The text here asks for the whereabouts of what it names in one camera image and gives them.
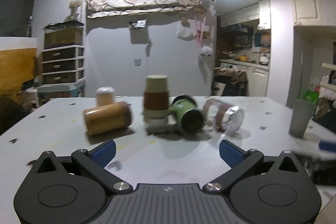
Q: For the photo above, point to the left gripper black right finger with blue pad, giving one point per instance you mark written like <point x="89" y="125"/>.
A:
<point x="242" y="165"/>

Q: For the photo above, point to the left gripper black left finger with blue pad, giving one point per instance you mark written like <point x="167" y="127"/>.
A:
<point x="91" y="164"/>

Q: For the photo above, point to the tan wooden cup lying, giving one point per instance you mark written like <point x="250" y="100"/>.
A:
<point x="102" y="119"/>

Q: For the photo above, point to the small white tan cup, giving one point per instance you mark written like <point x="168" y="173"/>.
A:
<point x="104" y="96"/>

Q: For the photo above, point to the green cup lying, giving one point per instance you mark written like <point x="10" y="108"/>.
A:
<point x="188" y="117"/>

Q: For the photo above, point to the cream brown inverted cup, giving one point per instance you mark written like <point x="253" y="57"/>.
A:
<point x="156" y="97"/>

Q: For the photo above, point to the clear glass jar lying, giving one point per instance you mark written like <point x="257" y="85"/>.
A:
<point x="223" y="116"/>

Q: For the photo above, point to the grey round lid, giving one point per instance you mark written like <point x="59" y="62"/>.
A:
<point x="157" y="125"/>

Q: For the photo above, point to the grey frosted tumbler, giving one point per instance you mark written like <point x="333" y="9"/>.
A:
<point x="302" y="113"/>

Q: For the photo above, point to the white plastic drawer unit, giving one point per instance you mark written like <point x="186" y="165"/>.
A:
<point x="63" y="65"/>

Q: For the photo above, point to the glass terrarium tank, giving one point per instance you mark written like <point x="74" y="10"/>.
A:
<point x="63" y="34"/>

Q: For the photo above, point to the blue handled tool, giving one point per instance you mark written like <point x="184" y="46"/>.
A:
<point x="329" y="146"/>

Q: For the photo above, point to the white wall outlet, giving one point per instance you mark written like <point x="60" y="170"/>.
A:
<point x="137" y="62"/>

